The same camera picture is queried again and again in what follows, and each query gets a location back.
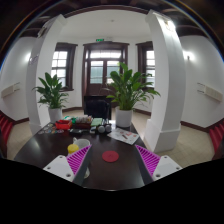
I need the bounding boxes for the green book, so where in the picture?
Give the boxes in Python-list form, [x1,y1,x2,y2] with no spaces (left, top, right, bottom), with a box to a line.
[91,118,103,127]

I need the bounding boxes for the black headphones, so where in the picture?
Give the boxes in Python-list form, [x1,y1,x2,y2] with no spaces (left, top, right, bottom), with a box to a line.
[97,123,112,134]

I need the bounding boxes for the printed paper leaflet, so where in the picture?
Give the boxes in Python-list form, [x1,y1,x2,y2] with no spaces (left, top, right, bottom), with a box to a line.
[108,128,139,145]

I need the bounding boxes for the round red coaster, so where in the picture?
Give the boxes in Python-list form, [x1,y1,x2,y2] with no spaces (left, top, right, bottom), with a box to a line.
[102,151,119,163]

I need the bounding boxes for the left dark framed window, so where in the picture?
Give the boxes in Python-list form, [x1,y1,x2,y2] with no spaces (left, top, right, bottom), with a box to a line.
[51,42,77,91]

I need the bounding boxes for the black office chair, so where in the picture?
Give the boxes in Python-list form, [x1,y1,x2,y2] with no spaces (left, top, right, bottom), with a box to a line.
[84,95,111,119]

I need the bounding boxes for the dark wooden double door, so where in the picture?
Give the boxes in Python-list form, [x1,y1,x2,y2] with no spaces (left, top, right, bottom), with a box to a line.
[81,41,130,108]

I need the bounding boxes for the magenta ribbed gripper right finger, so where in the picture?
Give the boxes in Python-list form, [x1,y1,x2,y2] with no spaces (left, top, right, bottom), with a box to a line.
[135,145,160,176]

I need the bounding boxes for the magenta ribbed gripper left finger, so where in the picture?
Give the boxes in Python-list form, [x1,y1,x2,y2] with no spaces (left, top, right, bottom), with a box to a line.
[66,145,91,174]

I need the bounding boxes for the small potted peace lily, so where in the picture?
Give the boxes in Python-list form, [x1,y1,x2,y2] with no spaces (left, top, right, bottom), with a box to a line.
[34,73,69,123]

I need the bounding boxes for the small yellow cup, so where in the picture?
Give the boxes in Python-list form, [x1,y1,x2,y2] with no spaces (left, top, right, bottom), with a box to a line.
[67,144,79,154]

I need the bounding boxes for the right dark framed window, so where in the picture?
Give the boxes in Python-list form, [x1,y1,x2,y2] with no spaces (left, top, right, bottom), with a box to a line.
[137,41,155,88]

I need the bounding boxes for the red plastic tray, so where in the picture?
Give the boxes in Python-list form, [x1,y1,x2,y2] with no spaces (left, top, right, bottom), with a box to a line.
[55,120,72,130]

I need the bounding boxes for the dark framed window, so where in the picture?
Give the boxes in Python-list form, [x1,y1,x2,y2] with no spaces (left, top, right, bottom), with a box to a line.
[137,41,155,88]
[51,42,77,91]

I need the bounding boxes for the sheet of round stickers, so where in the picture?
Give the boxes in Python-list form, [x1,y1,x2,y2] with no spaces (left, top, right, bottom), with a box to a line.
[39,123,63,134]

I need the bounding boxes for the snack box with packets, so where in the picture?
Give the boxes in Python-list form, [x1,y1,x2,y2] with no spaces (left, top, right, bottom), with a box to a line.
[73,115,92,129]

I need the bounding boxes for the white ceramic mug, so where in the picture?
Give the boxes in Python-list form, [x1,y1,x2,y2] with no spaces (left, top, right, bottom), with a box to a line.
[73,138,90,149]

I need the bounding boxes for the large potted peace lily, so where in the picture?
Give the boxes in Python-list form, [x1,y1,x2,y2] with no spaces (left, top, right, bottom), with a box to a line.
[108,62,160,128]

